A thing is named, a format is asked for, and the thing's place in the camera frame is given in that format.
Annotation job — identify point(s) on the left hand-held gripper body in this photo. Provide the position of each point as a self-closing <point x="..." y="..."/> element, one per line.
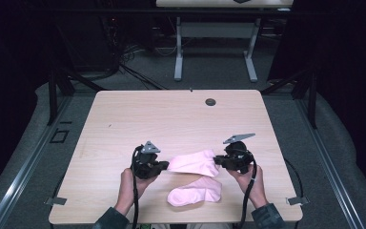
<point x="144" y="165"/>

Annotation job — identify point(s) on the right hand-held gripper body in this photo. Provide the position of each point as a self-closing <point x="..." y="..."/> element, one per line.
<point x="238" y="157"/>

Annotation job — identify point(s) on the pink sock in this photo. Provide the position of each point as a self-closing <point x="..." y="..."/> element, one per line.
<point x="197" y="192"/>
<point x="195" y="163"/>

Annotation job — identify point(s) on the person's left hand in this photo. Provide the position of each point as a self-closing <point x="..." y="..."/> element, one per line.
<point x="128" y="187"/>

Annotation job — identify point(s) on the person's right hand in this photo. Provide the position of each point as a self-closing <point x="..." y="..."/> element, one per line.
<point x="255" y="187"/>

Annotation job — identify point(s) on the black tape strip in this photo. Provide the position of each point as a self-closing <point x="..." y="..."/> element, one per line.
<point x="65" y="122"/>

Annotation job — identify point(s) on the black metal stand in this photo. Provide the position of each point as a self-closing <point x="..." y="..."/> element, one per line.
<point x="313" y="101"/>
<point x="53" y="95"/>

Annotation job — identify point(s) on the white-legged desk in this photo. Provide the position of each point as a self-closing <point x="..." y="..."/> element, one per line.
<point x="216" y="30"/>

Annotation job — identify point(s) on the dark cabinet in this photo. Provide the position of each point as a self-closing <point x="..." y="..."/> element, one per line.
<point x="85" y="44"/>

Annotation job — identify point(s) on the dark curtain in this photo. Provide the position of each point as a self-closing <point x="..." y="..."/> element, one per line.
<point x="9" y="63"/>
<point x="352" y="79"/>

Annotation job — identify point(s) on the black crossbar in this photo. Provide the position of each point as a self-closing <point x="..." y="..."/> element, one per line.
<point x="139" y="11"/>

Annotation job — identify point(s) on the grey metal table bracket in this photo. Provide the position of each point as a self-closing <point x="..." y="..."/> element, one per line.
<point x="56" y="201"/>
<point x="297" y="200"/>

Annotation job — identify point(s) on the aluminium floor rail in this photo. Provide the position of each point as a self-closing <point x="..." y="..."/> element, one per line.
<point x="330" y="171"/>
<point x="22" y="178"/>

